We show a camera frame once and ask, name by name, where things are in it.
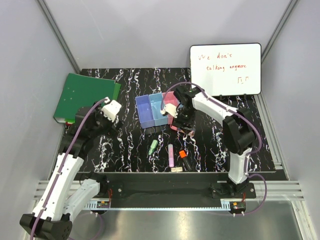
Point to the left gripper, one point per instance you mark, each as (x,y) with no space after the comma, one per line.
(110,129)

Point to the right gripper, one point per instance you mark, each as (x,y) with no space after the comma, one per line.
(179,122)

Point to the light blue end bin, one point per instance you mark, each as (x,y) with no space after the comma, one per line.
(193,117)

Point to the pink rectangular bin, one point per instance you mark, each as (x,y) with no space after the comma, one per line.
(170,99)

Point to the pink highlighter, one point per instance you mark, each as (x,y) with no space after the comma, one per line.
(171,162)

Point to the purple rectangular bin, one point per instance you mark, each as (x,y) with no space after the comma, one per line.
(144,111)

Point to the pink-capped colourful bottle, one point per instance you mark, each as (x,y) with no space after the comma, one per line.
(186,131)

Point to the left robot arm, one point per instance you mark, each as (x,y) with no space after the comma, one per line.
(52,218)

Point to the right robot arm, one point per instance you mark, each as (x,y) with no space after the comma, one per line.
(241,138)

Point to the dark green binder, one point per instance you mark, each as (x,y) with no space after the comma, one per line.
(81,91)

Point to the light green folder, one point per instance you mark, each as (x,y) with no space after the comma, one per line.
(116,91)

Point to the green highlighter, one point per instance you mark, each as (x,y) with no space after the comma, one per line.
(152,147)

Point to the black marble mat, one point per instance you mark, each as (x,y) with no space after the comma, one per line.
(128,152)

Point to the orange black marker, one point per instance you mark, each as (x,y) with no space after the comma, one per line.
(183,155)

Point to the white eraser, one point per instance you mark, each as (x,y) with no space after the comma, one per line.
(176,169)

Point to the white dry-erase board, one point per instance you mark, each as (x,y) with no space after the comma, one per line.
(227,69)

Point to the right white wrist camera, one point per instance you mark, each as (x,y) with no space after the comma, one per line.
(170,109)

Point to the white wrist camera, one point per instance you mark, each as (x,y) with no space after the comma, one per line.
(110,109)
(170,109)

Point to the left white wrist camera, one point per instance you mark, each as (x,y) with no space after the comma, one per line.
(110,109)

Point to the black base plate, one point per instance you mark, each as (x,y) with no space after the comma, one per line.
(171,190)

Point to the aluminium rail frame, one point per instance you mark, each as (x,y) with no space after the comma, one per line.
(278,212)

